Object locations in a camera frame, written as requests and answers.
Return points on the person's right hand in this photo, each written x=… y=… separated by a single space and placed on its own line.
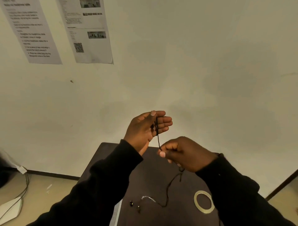
x=188 y=153

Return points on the person's left hand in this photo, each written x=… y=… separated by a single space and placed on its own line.
x=142 y=130

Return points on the clear tape roll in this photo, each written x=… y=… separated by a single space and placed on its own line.
x=195 y=202

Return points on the person's right forearm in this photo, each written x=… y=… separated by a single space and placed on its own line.
x=232 y=193

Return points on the person's left forearm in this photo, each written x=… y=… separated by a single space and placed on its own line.
x=100 y=186

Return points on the white power adapter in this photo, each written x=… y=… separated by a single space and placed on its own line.
x=22 y=170

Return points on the white flat floor device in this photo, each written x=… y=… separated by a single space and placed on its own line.
x=10 y=210

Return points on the printed wall sheet with photos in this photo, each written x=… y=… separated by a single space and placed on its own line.
x=93 y=46

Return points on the dark door frame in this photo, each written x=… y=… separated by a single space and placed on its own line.
x=282 y=185

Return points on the printed text wall sheet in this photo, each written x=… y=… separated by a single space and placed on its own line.
x=32 y=32

